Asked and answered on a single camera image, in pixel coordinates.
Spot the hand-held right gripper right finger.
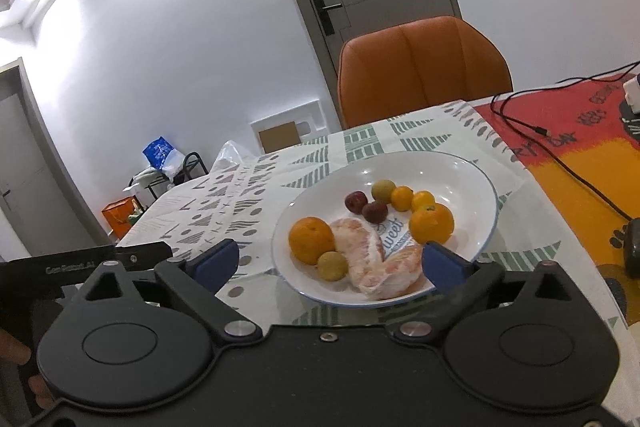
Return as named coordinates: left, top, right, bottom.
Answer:
left=395, top=241, right=576, bottom=340

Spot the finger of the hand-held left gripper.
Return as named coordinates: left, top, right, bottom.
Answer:
left=114, top=242, right=174, bottom=272

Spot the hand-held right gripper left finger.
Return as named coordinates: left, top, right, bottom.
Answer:
left=75, top=238, right=263, bottom=339

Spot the medium orange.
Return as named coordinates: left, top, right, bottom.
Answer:
left=409, top=203, right=455, bottom=244

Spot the long peeled pomelo segment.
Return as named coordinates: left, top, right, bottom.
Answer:
left=347, top=243, right=433, bottom=299

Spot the small orange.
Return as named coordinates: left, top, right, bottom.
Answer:
left=390, top=187, right=414, bottom=212
left=411, top=190, right=436, bottom=212

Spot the white plate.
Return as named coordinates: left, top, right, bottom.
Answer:
left=271, top=152, right=499, bottom=307

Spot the curled peeled pomelo segment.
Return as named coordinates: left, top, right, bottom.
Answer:
left=329, top=217, right=386, bottom=270

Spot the large orange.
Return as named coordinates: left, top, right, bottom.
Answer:
left=288, top=217, right=335, bottom=265

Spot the brownish green round fruit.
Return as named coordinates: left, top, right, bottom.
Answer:
left=371, top=179, right=397, bottom=202
left=317, top=252, right=348, bottom=282

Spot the person's left hand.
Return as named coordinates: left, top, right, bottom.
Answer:
left=0, top=329, right=53, bottom=410

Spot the orange paper bag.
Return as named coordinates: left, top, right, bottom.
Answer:
left=101, top=198, right=143, bottom=240

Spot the grey side door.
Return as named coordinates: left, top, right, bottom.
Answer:
left=0, top=57, right=108, bottom=263

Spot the blue and white bag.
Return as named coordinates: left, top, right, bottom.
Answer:
left=142, top=136, right=187, bottom=178

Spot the black shoe rack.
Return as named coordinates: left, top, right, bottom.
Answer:
left=130, top=151, right=210, bottom=202

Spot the clear plastic bag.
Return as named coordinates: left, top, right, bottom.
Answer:
left=212, top=140, right=258, bottom=175

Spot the white foam board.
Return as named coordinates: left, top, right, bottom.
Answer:
left=250, top=99, right=328, bottom=154

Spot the red orange printed mat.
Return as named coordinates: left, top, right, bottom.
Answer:
left=472, top=74, right=640, bottom=308

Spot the black device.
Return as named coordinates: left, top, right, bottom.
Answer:
left=620, top=217, right=640, bottom=280

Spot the orange leather chair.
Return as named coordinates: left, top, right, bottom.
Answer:
left=337, top=16, right=514, bottom=130

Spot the white charger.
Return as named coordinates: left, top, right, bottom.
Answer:
left=620, top=74, right=640, bottom=115

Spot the black cable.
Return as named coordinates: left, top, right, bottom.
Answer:
left=500, top=107, right=632, bottom=220
left=490, top=63, right=640, bottom=138

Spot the black door handle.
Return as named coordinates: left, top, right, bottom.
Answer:
left=312, top=0, right=345, bottom=36

